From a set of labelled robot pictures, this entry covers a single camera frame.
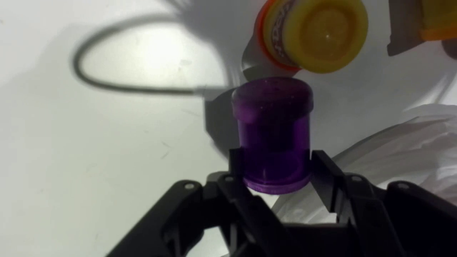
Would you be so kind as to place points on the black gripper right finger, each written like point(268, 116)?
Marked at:
point(379, 219)

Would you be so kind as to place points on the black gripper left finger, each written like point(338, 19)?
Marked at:
point(189, 219)

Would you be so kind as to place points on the purple transparent container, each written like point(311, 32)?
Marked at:
point(272, 137)

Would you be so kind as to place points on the white clear plastic bowl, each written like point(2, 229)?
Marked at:
point(404, 143)

